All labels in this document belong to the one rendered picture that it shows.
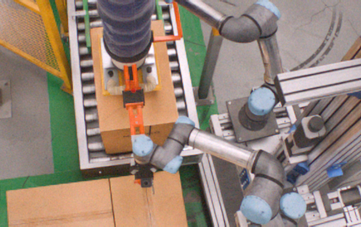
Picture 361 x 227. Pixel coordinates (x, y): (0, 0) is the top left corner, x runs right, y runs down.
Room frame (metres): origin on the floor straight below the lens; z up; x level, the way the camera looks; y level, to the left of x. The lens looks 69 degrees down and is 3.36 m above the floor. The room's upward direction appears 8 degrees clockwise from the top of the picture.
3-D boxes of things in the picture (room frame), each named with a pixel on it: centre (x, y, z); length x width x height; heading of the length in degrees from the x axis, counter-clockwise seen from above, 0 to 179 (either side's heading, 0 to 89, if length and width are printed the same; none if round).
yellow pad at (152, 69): (1.15, 0.18, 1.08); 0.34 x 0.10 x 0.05; 15
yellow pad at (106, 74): (1.10, 0.36, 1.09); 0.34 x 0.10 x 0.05; 15
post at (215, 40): (1.46, -0.17, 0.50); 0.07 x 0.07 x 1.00; 16
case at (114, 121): (1.12, 0.25, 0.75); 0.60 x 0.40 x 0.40; 16
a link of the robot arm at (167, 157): (0.54, 0.01, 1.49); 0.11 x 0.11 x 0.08; 71
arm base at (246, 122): (0.93, -0.38, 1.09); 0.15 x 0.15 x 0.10
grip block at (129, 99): (0.88, 0.20, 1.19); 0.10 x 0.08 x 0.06; 105
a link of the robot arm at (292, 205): (0.46, -0.55, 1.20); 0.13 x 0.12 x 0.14; 161
